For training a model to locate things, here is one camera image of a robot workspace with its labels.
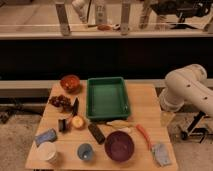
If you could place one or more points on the blue small cup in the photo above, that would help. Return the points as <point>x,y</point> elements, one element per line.
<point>85,152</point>

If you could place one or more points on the small black box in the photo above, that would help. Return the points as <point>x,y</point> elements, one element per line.
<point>62,126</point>

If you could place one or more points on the orange carrot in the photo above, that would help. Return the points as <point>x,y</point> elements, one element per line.
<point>145,135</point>

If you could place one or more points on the orange red bowl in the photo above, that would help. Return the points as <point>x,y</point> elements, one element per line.
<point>70,83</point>

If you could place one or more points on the black office chair base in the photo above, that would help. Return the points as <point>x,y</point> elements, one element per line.
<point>198,127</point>

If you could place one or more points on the dark grape bunch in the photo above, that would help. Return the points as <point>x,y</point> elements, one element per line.
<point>61,102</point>

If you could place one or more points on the purple bowl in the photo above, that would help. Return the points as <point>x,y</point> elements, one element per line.
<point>119,146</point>

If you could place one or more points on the red yellow apple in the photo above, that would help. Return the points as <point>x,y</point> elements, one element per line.
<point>77,122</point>

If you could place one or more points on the black tripod stand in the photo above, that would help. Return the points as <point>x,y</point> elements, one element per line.
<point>9,109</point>

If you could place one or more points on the green plastic tray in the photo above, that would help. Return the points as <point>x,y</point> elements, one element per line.
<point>107,99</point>

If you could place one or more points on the white cup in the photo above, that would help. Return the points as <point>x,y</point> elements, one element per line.
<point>47,152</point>

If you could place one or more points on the grey blue towel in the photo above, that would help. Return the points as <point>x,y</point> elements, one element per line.
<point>161,154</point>

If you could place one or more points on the black remote control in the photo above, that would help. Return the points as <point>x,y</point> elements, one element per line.
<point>96,133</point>

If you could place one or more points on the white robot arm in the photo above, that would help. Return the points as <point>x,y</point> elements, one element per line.
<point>186,84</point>

